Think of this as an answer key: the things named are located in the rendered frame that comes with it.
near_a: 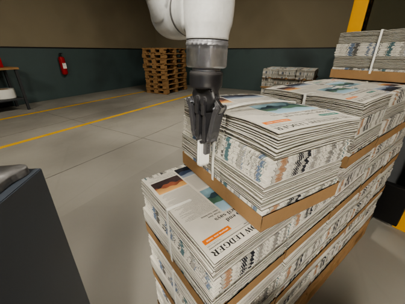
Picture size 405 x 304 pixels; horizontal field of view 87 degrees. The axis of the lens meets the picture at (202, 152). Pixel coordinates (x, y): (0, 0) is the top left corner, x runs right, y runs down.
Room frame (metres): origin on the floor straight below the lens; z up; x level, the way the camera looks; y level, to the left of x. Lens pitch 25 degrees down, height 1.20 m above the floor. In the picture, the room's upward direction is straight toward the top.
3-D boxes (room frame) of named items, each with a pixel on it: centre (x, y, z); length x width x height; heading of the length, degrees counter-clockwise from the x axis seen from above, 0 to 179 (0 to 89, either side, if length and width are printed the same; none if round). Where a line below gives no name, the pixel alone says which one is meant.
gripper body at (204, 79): (0.51, -0.01, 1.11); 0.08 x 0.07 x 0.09; 37
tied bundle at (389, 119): (1.05, -0.71, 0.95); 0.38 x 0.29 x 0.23; 37
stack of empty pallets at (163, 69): (7.45, 1.18, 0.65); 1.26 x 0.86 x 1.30; 153
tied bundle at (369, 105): (0.87, -0.48, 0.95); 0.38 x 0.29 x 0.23; 38
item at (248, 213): (0.48, -0.21, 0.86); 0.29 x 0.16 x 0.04; 121
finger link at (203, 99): (0.50, -0.01, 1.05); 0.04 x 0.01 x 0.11; 127
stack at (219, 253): (0.79, -0.37, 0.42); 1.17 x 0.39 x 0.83; 127
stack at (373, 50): (1.23, -0.95, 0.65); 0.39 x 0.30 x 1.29; 37
